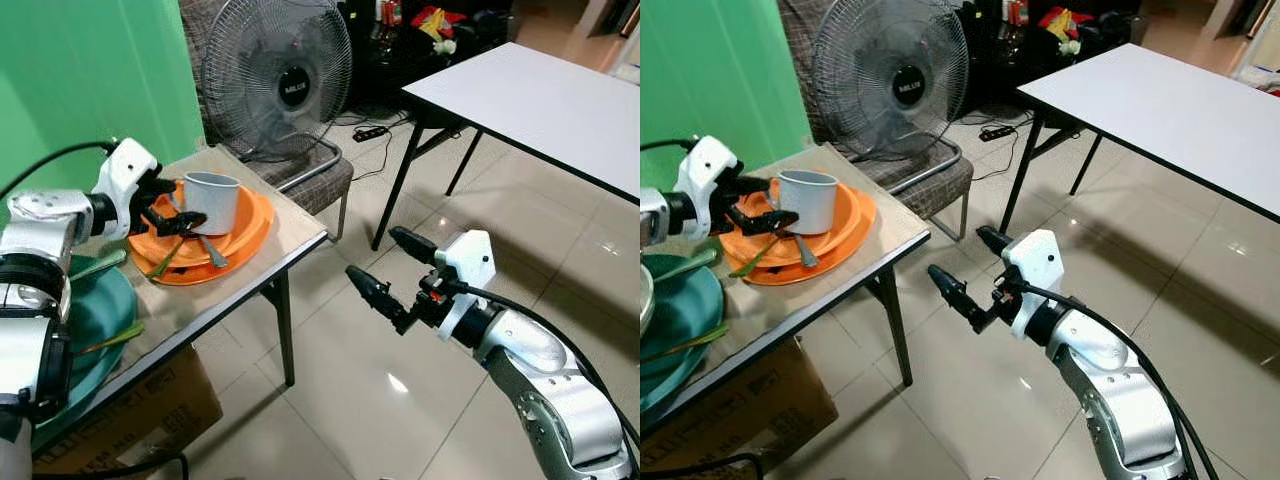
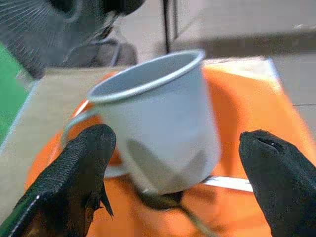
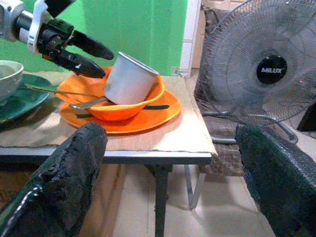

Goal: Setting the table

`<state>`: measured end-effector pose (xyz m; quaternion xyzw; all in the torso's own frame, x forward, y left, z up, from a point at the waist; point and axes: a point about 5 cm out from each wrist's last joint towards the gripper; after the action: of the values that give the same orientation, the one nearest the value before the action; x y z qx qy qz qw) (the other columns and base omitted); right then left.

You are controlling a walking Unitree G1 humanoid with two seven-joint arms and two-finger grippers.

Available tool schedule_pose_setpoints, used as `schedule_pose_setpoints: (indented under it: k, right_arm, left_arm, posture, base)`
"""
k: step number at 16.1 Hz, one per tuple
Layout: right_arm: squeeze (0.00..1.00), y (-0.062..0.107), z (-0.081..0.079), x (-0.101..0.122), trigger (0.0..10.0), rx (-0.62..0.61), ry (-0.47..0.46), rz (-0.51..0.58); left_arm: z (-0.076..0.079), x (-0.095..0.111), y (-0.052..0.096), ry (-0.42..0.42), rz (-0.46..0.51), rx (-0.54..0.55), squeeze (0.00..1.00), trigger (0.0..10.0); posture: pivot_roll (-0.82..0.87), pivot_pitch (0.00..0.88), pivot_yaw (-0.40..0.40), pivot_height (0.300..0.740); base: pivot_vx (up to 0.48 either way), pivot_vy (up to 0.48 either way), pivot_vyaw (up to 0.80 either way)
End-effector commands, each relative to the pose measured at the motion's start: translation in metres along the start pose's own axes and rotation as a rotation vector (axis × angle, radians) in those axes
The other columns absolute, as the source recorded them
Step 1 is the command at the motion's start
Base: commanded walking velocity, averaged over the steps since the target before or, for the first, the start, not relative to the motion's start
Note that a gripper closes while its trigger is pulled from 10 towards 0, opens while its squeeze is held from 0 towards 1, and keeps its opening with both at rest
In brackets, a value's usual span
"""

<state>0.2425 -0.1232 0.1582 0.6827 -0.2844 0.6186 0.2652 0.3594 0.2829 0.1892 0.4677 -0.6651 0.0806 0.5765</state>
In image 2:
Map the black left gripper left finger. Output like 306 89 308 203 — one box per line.
0 123 117 237

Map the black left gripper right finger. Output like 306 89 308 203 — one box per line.
238 129 316 237

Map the metal spoon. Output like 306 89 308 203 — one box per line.
137 189 219 237

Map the white enamel mug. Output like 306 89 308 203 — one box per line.
61 49 222 196

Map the orange tray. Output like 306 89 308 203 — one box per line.
24 63 316 237

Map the green mat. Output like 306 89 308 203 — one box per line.
0 41 34 146

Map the grey electric fan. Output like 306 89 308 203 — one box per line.
0 0 139 77

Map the black upright pole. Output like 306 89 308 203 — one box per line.
160 0 179 54

